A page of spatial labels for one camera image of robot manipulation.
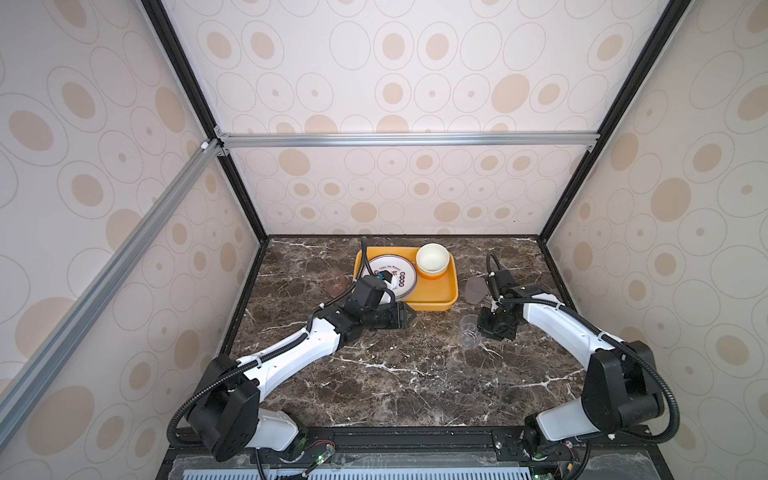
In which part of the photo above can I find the white bowl stack bottom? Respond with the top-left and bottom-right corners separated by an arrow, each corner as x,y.
416,243 -> 451,279

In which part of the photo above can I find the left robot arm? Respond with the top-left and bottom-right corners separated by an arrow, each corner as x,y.
166,273 -> 416,462

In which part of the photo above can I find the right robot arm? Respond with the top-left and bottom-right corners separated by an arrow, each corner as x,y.
477,269 -> 681,451

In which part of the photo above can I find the yellow plastic bin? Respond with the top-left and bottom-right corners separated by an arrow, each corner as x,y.
366,246 -> 459,312

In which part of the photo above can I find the clear plastic cup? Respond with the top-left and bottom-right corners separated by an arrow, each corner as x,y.
458,314 -> 482,350

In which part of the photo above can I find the grey translucent cup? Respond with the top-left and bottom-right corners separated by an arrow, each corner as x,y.
464,276 -> 489,305

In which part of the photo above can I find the pink translucent cup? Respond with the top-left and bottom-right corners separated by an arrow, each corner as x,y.
323,270 -> 350,298

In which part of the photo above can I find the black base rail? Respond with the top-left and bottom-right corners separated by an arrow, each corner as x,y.
157,427 -> 672,479

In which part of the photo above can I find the horizontal aluminium rail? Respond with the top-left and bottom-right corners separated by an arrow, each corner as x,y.
220,131 -> 600,149

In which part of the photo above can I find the left diagonal aluminium rail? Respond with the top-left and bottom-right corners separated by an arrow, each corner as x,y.
1,139 -> 222,449

